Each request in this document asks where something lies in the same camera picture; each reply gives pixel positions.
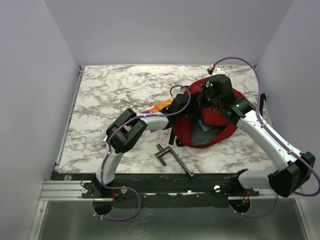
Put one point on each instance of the aluminium rail frame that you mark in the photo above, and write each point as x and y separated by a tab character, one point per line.
66	215

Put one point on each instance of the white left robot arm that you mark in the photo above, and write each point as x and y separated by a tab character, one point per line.
123	134

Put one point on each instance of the purple orange Roald Dahl book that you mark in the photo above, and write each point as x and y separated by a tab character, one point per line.
157	107

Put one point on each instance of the clear plastic bag of parts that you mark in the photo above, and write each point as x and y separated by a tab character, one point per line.
103	136

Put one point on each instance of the light blue notebook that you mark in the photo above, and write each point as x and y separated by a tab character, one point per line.
204	127

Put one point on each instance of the dark metal T-shaped tool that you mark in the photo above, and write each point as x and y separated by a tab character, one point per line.
163	151

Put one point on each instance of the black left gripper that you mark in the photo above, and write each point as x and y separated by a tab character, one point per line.
194	107

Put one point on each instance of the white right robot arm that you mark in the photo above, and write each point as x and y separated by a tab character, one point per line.
292	167

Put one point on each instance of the red backpack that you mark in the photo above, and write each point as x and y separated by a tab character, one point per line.
188	132

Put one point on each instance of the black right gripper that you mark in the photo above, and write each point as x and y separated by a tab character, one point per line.
201	100

